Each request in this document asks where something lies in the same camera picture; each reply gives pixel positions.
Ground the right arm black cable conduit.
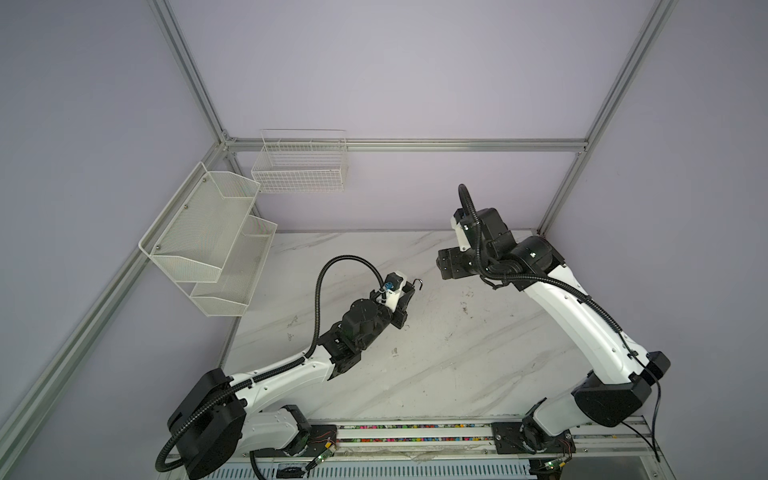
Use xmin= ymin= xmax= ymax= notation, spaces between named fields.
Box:
xmin=457 ymin=183 xmax=637 ymax=355

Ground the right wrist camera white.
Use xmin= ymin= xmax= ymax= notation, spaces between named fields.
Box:
xmin=451 ymin=208 xmax=477 ymax=252

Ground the white mesh shelf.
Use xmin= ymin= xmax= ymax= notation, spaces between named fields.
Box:
xmin=138 ymin=163 xmax=260 ymax=283
xmin=190 ymin=215 xmax=278 ymax=317

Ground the white wire basket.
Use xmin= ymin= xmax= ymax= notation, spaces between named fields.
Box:
xmin=251 ymin=129 xmax=348 ymax=194

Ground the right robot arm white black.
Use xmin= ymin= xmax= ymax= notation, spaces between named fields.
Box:
xmin=436 ymin=208 xmax=671 ymax=453

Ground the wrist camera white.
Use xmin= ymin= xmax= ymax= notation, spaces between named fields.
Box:
xmin=377 ymin=271 xmax=408 ymax=312
xmin=451 ymin=208 xmax=477 ymax=252

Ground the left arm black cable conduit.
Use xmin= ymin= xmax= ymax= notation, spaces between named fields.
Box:
xmin=154 ymin=254 xmax=386 ymax=475

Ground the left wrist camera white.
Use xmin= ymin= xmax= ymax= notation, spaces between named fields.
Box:
xmin=377 ymin=271 xmax=408 ymax=312

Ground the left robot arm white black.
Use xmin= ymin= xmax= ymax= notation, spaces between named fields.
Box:
xmin=155 ymin=272 xmax=421 ymax=479

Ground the aluminium frame profile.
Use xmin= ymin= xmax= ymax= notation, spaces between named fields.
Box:
xmin=1 ymin=1 xmax=658 ymax=421

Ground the black padlock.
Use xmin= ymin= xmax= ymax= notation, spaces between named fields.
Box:
xmin=402 ymin=278 xmax=424 ymax=293

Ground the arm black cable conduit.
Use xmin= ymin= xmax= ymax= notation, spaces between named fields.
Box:
xmin=457 ymin=183 xmax=637 ymax=355
xmin=154 ymin=254 xmax=386 ymax=475

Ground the lower white mesh shelf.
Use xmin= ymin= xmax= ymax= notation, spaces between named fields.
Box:
xmin=190 ymin=215 xmax=278 ymax=317

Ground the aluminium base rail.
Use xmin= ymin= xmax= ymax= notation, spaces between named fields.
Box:
xmin=157 ymin=415 xmax=676 ymax=480

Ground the upper white mesh shelf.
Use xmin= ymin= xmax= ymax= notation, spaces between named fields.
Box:
xmin=138 ymin=163 xmax=260 ymax=283

